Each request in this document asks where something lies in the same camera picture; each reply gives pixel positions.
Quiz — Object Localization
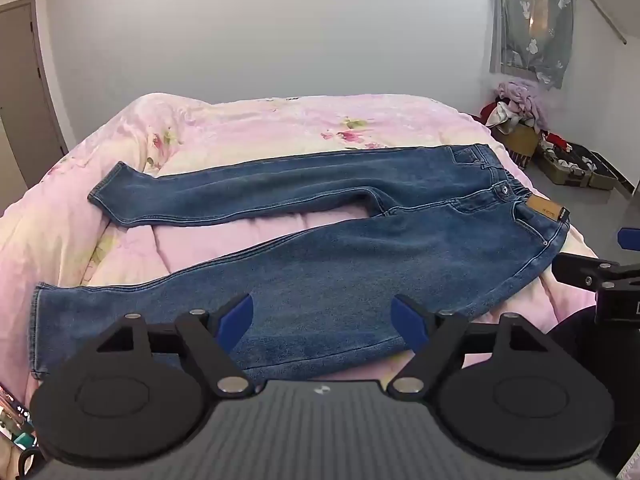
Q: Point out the pink floral blanket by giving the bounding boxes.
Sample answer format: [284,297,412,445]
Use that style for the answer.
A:
[0,92,603,406]

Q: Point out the open green storage case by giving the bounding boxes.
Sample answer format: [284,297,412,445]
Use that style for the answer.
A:
[532,141,619,191]

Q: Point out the blue denim pants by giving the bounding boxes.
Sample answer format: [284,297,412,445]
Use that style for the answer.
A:
[31,143,571,380]

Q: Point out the brown cardboard box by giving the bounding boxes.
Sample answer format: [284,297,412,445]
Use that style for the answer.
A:
[492,124,542,171]

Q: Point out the grey printed hanging cloth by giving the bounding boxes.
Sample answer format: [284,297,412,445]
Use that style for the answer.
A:
[487,0,578,92]

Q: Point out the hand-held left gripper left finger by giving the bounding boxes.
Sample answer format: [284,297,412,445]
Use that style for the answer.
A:
[95,293,254,396]

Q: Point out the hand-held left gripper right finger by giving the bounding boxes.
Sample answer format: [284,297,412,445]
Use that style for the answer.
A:
[387,294,552,396]

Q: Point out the colourful clutter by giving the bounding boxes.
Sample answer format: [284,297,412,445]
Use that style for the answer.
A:
[0,384,38,476]

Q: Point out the grey door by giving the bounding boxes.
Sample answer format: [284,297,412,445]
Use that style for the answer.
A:
[0,0,69,192]

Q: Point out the pile of clothes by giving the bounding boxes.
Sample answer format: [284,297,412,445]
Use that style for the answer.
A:
[480,79,551,136]

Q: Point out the thin metal rod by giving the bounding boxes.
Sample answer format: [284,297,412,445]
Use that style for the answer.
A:
[575,0,628,46]

